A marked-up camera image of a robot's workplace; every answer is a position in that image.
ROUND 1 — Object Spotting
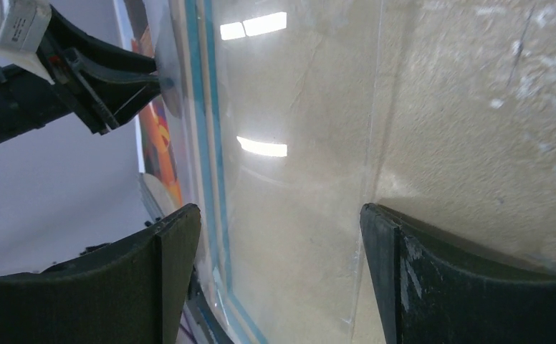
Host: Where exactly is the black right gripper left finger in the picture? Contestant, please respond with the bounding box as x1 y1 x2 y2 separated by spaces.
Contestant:
0 204 201 343

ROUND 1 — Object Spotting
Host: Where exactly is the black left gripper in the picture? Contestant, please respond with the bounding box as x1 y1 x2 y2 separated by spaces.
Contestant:
37 4 160 135

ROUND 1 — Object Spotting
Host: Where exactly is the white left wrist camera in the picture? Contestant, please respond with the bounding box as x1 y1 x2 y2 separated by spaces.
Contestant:
0 0 54 85

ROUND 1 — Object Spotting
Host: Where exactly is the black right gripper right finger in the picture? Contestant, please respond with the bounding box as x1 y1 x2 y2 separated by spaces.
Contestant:
360 203 556 343

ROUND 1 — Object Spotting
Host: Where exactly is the aluminium table edge rail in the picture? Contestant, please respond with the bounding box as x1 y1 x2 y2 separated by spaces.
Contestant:
138 173 178 224

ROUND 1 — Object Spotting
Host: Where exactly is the hot air balloon photo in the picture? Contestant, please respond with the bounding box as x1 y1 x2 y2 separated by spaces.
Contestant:
113 1 183 208

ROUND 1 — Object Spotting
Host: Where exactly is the blue wooden picture frame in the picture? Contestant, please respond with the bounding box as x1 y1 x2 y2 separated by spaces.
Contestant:
181 1 267 343

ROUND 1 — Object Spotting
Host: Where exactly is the clear acrylic glazing sheet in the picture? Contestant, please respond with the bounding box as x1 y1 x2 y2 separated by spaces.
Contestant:
163 1 381 343

